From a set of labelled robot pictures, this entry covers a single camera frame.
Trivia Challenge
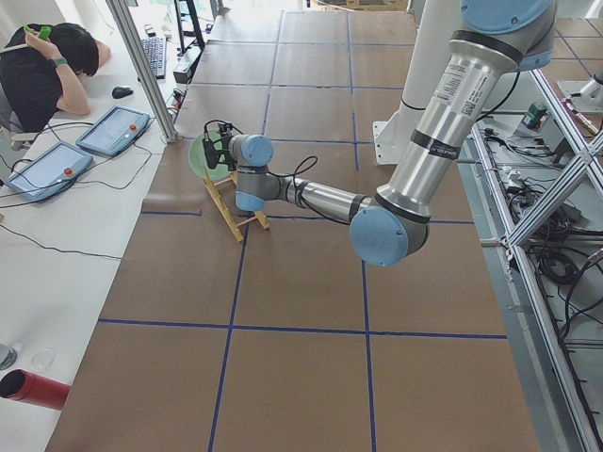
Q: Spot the red cylindrical bottle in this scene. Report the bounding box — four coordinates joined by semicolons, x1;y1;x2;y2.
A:
1;369;71;411

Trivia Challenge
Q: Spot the person in black shirt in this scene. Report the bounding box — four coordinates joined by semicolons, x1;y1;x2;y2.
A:
1;23;111;133

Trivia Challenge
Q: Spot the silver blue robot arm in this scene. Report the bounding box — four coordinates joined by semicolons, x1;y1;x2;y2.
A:
203;1;557;266

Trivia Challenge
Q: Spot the aluminium frame post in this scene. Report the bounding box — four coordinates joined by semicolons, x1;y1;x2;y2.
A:
106;0;180;143

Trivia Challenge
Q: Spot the far blue teach pendant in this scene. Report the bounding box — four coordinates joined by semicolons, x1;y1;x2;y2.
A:
75;105;151;157

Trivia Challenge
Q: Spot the light green round plate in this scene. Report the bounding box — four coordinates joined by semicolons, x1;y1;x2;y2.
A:
188;135;232;181

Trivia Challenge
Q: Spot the wooden plate rack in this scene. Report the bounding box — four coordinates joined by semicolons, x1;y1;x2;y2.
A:
201;165;272;244

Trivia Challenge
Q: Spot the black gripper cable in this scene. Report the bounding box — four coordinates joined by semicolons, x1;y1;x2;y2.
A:
277;155;319;208

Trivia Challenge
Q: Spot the white camera mast pole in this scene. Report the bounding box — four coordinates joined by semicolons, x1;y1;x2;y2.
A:
400;0;462;118

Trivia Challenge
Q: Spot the black keyboard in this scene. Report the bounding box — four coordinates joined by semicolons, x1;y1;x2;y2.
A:
140;36;167;79

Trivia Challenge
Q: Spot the blue teach pendant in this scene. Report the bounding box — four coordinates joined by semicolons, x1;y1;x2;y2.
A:
6;141;92;202
75;105;151;157

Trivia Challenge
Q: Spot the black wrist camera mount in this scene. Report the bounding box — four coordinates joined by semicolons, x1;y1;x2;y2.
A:
218;121;235;137

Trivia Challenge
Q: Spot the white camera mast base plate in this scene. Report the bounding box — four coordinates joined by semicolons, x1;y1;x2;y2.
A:
372;121;399;166

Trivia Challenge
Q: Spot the near blue teach pendant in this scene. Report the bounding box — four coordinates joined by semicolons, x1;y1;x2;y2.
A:
6;141;92;202

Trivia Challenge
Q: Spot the aluminium truss frame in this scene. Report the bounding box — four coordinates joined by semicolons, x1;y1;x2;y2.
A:
460;59;602;451

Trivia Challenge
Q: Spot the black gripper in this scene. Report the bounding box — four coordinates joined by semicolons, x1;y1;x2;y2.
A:
202;135;236;170

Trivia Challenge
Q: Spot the black computer mouse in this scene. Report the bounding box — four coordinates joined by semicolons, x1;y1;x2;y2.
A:
111;86;134;100

